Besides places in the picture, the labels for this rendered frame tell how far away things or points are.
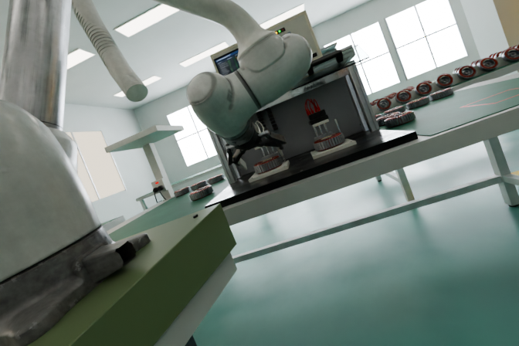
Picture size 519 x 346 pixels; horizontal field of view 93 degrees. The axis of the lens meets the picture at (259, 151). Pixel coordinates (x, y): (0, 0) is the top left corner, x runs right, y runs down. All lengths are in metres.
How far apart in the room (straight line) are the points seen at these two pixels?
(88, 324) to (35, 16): 0.59
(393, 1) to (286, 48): 7.88
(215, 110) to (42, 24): 0.39
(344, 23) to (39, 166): 7.79
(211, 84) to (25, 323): 0.40
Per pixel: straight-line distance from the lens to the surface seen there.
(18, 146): 0.40
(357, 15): 8.07
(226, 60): 1.14
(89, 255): 0.38
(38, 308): 0.36
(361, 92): 1.07
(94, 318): 0.29
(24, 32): 0.70
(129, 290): 0.30
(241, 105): 0.54
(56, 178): 0.40
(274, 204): 0.71
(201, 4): 0.60
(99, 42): 2.43
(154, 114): 8.59
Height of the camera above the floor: 0.90
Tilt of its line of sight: 2 degrees down
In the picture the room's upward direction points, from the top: 21 degrees counter-clockwise
